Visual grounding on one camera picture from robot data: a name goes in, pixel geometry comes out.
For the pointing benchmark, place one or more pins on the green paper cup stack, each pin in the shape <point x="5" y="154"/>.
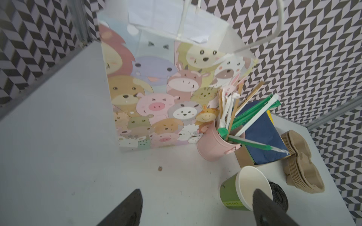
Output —
<point x="236" y="193"/>

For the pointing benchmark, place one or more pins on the dark blue napkin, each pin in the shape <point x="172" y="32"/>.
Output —
<point x="263" y="131"/>

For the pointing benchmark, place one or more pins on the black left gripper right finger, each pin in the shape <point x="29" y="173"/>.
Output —
<point x="268" y="213"/>

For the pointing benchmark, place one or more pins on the green wrapped straw, lying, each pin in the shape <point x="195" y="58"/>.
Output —
<point x="223" y="132"/>

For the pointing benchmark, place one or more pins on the pink metal bucket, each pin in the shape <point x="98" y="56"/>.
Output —
<point x="212" y="147"/>

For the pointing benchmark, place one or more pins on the cartoon animal paper bag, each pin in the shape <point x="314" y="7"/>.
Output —
<point x="169" y="66"/>

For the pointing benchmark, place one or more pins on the cardboard napkin box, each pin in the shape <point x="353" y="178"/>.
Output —
<point x="250" y="156"/>

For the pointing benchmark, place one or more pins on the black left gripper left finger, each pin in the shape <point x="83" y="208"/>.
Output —
<point x="127" y="213"/>

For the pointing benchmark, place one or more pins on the stack of pulp cup carriers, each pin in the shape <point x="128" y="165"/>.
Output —
<point x="300" y="171"/>

